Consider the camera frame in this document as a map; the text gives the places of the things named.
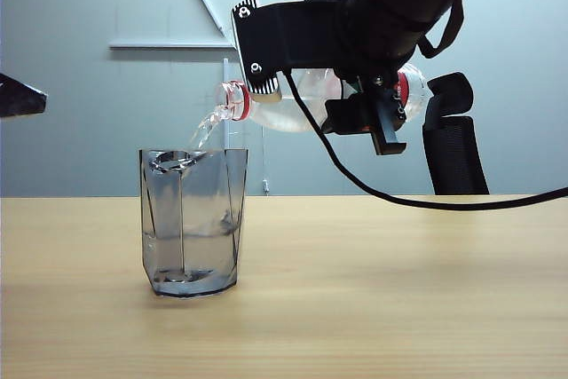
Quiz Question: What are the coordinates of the short vertical white wall trunking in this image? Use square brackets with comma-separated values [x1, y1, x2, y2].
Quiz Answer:
[221, 58, 232, 151]

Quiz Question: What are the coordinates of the thin white hanging cable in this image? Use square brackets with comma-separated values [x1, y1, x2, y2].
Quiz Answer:
[260, 130, 270, 196]

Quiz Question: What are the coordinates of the black finned wrist camera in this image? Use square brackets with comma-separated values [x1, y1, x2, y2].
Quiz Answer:
[230, 0, 351, 101]

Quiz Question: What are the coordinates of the black mesh office chair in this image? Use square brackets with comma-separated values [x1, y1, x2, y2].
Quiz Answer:
[421, 71, 491, 196]

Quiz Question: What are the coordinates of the black sleeved arm cable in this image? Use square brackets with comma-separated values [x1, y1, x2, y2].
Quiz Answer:
[419, 0, 466, 59]

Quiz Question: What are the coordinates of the grey transparent faceted mug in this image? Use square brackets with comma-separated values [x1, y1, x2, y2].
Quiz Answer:
[137, 147, 249, 299]

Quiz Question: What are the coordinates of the thick black camera cable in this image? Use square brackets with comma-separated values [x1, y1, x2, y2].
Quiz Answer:
[283, 71, 568, 211]

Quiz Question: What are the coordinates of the Nongfu Spring water bottle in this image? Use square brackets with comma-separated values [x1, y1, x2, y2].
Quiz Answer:
[214, 66, 430, 133]

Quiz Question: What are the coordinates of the long horizontal white wall trunking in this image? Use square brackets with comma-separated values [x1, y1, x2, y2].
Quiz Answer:
[108, 39, 235, 51]

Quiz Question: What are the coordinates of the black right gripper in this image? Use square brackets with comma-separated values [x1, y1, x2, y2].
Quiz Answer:
[321, 0, 428, 157]

